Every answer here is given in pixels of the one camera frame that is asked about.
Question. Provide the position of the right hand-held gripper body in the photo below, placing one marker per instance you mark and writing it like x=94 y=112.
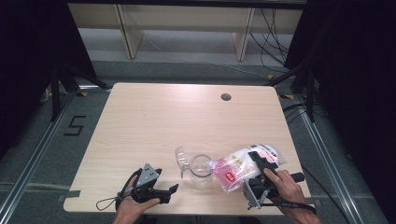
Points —
x=257 y=189

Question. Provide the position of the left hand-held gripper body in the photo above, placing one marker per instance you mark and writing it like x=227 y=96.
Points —
x=146 y=177

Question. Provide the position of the red and white sugar pouch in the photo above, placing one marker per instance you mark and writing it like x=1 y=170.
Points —
x=233 y=172

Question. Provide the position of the clear glass pitcher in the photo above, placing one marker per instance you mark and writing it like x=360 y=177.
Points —
x=201 y=174

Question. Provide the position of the person's left hand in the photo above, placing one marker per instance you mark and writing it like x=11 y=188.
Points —
x=130 y=209

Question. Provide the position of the person's right hand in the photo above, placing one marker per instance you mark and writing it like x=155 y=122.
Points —
x=292 y=193

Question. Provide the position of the yellow black tape piece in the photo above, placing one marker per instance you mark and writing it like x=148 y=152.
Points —
x=287 y=96

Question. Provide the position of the black metal stand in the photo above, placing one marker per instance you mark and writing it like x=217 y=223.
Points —
x=56 y=93
x=310 y=99

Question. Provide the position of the dark curtain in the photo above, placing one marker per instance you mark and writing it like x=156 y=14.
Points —
x=358 y=62
x=25 y=46

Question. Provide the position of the light wooden shelf unit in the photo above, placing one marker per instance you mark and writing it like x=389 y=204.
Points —
x=186 y=17

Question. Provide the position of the aluminium floor rail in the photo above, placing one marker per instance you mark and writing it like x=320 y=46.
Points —
x=39 y=150
x=320 y=146

